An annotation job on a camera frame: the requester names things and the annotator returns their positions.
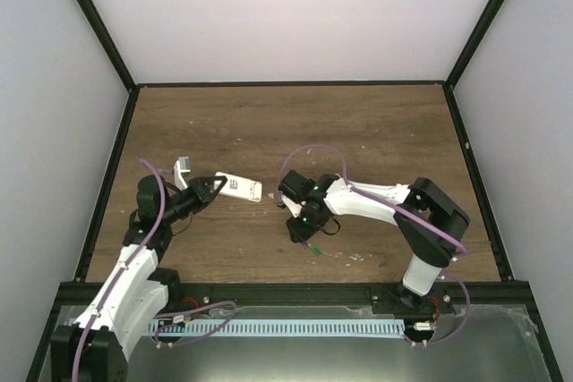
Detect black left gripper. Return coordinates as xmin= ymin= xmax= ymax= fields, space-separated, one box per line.
xmin=162 ymin=177 xmax=227 ymax=225

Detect white remote control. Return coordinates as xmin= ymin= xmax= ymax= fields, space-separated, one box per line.
xmin=215 ymin=172 xmax=262 ymax=202

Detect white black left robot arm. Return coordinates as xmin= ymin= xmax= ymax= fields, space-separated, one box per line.
xmin=50 ymin=174 xmax=227 ymax=381

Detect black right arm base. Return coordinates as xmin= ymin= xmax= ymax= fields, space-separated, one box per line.
xmin=370 ymin=282 xmax=452 ymax=318

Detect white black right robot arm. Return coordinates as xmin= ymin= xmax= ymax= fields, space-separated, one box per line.
xmin=278 ymin=170 xmax=470 ymax=313

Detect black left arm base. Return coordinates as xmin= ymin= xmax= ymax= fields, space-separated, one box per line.
xmin=148 ymin=267 xmax=206 ymax=314

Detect green battery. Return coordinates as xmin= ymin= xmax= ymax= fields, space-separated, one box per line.
xmin=307 ymin=243 xmax=321 ymax=256

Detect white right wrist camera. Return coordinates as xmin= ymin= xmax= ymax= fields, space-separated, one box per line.
xmin=276 ymin=191 xmax=306 ymax=218

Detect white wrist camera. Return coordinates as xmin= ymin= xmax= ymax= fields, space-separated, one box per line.
xmin=276 ymin=191 xmax=306 ymax=218
xmin=173 ymin=157 xmax=192 ymax=191

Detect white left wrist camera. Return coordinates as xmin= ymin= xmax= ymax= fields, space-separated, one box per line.
xmin=173 ymin=157 xmax=192 ymax=191

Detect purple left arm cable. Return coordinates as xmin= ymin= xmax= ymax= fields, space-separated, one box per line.
xmin=71 ymin=157 xmax=238 ymax=382

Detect light blue slotted cable duct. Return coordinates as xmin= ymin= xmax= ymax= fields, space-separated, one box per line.
xmin=144 ymin=319 xmax=405 ymax=339

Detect black table frame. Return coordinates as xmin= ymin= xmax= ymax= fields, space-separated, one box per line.
xmin=24 ymin=0 xmax=565 ymax=382

